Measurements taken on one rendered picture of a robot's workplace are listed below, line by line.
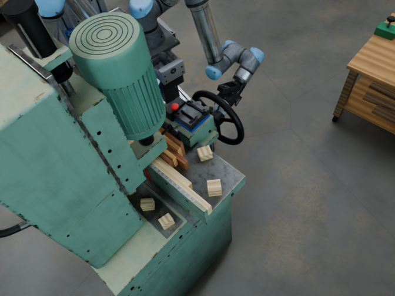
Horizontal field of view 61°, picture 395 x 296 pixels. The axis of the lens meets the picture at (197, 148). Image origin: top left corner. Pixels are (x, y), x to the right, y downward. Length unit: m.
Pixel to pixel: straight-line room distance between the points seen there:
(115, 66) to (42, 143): 0.22
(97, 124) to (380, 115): 1.89
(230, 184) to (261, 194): 0.99
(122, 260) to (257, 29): 2.41
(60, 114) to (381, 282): 1.83
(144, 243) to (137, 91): 0.59
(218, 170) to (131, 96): 0.48
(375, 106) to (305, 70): 0.65
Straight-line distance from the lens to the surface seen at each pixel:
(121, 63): 0.78
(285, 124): 2.45
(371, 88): 2.54
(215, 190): 1.12
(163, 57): 1.20
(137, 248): 1.24
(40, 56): 0.75
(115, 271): 1.24
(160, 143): 1.14
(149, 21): 1.71
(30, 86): 0.71
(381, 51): 2.27
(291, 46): 3.01
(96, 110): 0.82
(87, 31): 0.86
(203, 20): 1.42
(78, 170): 0.84
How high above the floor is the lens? 1.95
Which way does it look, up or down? 57 degrees down
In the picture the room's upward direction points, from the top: 10 degrees counter-clockwise
